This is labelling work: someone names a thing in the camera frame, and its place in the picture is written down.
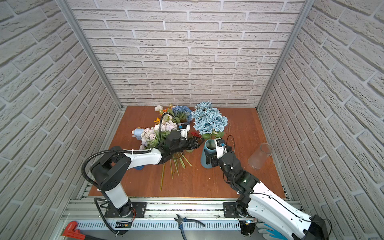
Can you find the teal ceramic vase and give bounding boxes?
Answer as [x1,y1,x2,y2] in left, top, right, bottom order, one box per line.
[201,138,226,169]

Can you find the pink white mixed bouquet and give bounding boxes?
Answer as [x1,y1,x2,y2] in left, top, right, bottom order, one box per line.
[140,119,192,179]

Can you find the light blue rose bouquet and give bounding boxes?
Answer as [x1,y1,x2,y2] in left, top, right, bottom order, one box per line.
[192,102,228,140]

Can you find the orange gerbera flower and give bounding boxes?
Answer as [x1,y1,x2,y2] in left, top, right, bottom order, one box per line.
[154,109,174,125]

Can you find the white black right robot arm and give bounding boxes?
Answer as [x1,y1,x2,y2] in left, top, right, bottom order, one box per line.
[205,151,331,240]

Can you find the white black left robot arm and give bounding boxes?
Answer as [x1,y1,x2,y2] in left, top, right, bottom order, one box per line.
[81,130,204,217]

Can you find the clear glass vase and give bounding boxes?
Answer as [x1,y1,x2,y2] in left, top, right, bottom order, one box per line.
[248,143,273,170]

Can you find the red carnation flower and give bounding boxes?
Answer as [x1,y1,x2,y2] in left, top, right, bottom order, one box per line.
[191,132,202,138]

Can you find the dark blue hydrangea flower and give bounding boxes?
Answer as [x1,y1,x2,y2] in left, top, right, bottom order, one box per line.
[172,106,192,124]

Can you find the cream white flower stem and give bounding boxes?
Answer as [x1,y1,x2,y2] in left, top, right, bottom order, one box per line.
[155,105,164,112]

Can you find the light blue small bottle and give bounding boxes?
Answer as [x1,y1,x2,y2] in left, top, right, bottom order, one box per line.
[132,128,145,141]

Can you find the white blue work glove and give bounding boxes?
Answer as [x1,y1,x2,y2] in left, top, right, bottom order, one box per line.
[256,223,287,240]

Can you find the red clamp tool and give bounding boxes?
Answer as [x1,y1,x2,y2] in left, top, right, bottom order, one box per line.
[62,221,104,240]

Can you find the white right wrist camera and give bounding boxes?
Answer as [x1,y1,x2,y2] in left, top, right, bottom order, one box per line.
[215,138,226,159]

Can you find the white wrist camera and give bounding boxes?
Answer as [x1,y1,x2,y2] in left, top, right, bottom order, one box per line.
[215,138,226,159]
[179,123,190,139]

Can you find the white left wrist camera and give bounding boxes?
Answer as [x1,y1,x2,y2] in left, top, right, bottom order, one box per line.
[179,123,190,139]

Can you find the blue handled pliers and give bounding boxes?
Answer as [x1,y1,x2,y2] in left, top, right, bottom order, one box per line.
[173,213,206,240]

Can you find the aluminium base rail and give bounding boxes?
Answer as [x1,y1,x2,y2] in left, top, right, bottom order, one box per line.
[50,198,300,240]

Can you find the aluminium right corner post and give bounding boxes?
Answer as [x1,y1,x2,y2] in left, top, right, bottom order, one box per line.
[256,0,315,111]

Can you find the aluminium corner post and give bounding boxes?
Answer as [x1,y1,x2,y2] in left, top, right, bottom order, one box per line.
[256,0,315,111]
[56,0,124,111]

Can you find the aluminium left corner post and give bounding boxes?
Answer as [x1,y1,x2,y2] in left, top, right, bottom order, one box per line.
[56,0,124,111]

